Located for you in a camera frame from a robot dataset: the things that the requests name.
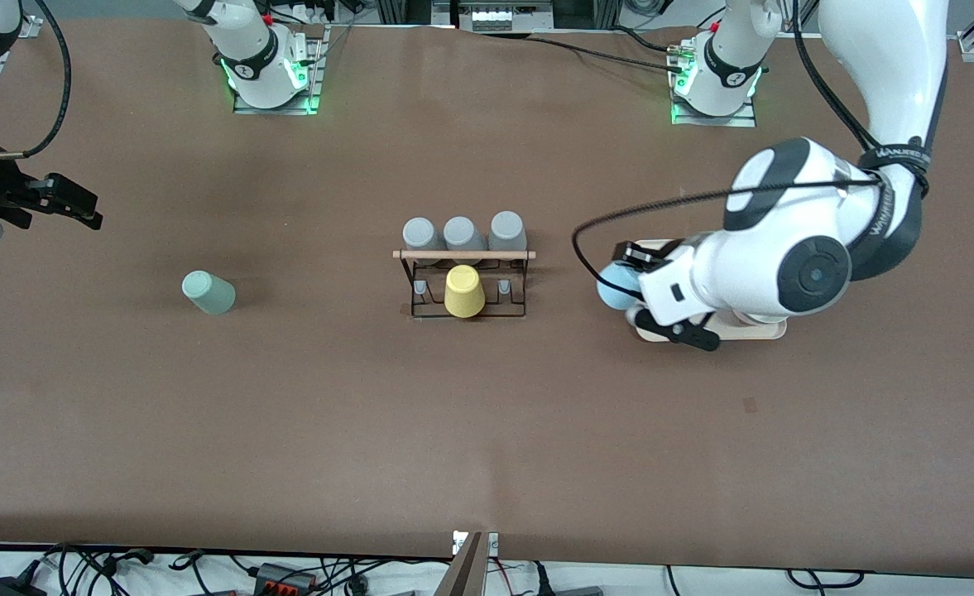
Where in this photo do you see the light blue cup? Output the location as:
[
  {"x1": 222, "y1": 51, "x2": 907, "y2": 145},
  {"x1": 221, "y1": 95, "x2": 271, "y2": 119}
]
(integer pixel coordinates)
[{"x1": 597, "y1": 260, "x2": 646, "y2": 312}]

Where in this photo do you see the pale green cup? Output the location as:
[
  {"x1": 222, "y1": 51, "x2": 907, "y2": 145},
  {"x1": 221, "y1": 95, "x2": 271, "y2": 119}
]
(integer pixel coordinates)
[{"x1": 182, "y1": 271, "x2": 237, "y2": 316}]

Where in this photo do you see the cream rectangular tray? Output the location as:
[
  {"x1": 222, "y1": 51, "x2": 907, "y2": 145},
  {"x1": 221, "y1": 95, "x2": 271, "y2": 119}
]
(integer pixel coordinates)
[{"x1": 634, "y1": 238, "x2": 788, "y2": 343}]

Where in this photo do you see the grey cup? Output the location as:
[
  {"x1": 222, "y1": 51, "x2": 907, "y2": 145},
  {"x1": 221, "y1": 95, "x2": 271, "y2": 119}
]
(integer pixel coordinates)
[
  {"x1": 402, "y1": 218, "x2": 443, "y2": 252},
  {"x1": 443, "y1": 216, "x2": 487, "y2": 252},
  {"x1": 488, "y1": 211, "x2": 527, "y2": 252}
]

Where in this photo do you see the yellow cup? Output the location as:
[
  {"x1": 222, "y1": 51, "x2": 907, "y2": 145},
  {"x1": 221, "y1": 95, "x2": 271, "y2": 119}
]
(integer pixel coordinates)
[{"x1": 444, "y1": 265, "x2": 486, "y2": 319}]

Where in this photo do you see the grey electronics box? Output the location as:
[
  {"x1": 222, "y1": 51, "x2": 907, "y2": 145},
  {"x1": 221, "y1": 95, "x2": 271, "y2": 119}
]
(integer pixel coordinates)
[{"x1": 453, "y1": 0, "x2": 554, "y2": 32}]

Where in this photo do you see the black power strip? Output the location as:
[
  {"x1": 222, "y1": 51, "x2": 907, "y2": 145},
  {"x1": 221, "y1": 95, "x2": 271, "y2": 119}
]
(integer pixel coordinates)
[{"x1": 253, "y1": 563, "x2": 319, "y2": 595}]

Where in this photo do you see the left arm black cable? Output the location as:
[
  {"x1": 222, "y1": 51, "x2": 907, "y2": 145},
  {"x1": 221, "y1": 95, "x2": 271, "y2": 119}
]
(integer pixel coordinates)
[{"x1": 571, "y1": 0, "x2": 930, "y2": 291}]

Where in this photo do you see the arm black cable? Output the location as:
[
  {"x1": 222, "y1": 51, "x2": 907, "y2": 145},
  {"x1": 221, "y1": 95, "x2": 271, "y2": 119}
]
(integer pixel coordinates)
[
  {"x1": 571, "y1": 0, "x2": 930, "y2": 291},
  {"x1": 0, "y1": 0, "x2": 72, "y2": 160}
]

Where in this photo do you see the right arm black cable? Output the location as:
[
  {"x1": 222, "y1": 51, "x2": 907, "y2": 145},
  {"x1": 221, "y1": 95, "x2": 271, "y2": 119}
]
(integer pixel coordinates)
[{"x1": 0, "y1": 0, "x2": 72, "y2": 160}]

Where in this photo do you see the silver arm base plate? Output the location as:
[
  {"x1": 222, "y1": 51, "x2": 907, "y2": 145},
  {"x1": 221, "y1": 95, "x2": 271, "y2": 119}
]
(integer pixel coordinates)
[
  {"x1": 670, "y1": 41, "x2": 758, "y2": 127},
  {"x1": 233, "y1": 25, "x2": 326, "y2": 115}
]

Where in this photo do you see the black wire cup rack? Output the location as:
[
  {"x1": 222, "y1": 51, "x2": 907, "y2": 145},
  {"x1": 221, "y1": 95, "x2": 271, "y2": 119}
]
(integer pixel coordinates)
[{"x1": 392, "y1": 247, "x2": 537, "y2": 322}]

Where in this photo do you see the white mounting bracket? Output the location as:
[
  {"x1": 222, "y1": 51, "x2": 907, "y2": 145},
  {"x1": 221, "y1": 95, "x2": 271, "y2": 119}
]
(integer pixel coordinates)
[{"x1": 452, "y1": 531, "x2": 500, "y2": 557}]

